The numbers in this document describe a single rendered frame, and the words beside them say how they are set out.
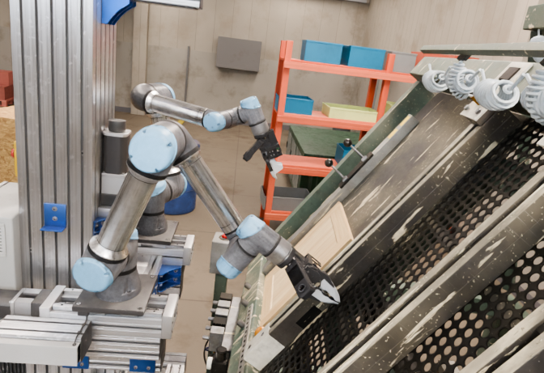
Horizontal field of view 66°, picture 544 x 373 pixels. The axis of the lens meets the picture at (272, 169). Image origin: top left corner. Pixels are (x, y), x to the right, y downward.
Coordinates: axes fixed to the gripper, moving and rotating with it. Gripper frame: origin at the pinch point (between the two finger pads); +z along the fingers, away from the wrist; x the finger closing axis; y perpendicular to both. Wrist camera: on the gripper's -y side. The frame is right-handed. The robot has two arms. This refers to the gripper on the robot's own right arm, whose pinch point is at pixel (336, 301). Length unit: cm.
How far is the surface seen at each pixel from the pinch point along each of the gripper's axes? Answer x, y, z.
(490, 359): -30, -54, -4
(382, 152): -38, 65, -1
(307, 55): -50, 315, -44
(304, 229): 10, 65, -2
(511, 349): -33, -54, -3
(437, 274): -30.4, -29.4, -3.9
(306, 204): 6, 89, -3
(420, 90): -69, 89, -1
